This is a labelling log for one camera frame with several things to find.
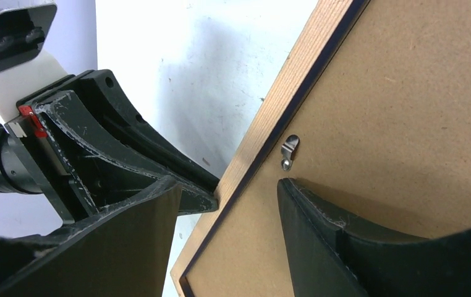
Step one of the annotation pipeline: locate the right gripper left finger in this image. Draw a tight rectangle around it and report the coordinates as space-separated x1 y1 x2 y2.
0 176 182 296

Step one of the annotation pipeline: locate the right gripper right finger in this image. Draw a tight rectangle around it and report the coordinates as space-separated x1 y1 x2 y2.
277 178 471 296

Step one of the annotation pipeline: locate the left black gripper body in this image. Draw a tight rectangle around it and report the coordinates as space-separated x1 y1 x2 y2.
4 105 96 225

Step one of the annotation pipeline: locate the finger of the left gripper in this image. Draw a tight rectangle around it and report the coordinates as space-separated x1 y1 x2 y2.
17 69 219 193
30 90 219 223

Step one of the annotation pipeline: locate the brown cardboard backing board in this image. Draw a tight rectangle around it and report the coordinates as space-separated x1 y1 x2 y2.
187 1 471 296

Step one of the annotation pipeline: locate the blue wooden picture frame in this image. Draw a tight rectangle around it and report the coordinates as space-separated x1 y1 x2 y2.
170 1 368 296

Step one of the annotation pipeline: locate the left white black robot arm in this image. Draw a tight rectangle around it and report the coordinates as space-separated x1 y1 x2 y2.
0 69 219 224

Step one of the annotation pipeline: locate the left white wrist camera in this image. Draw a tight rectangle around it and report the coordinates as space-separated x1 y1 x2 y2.
0 1 67 124

